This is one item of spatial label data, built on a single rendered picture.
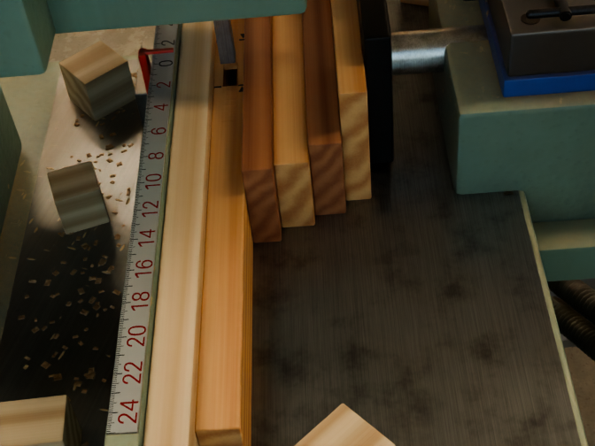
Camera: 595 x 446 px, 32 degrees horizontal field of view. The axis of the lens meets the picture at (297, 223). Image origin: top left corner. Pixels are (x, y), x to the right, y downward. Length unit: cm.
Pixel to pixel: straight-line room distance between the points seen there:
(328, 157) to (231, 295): 10
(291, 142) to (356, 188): 5
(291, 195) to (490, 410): 16
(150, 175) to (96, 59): 30
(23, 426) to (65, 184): 20
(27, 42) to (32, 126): 31
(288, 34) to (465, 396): 25
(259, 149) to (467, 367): 16
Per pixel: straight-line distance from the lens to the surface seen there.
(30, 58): 54
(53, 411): 60
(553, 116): 56
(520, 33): 54
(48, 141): 83
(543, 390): 51
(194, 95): 59
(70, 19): 57
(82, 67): 83
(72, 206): 73
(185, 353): 47
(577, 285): 95
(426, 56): 60
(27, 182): 80
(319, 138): 55
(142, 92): 77
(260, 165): 53
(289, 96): 58
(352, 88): 54
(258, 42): 62
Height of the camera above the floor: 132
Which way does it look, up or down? 46 degrees down
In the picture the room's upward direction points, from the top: 7 degrees counter-clockwise
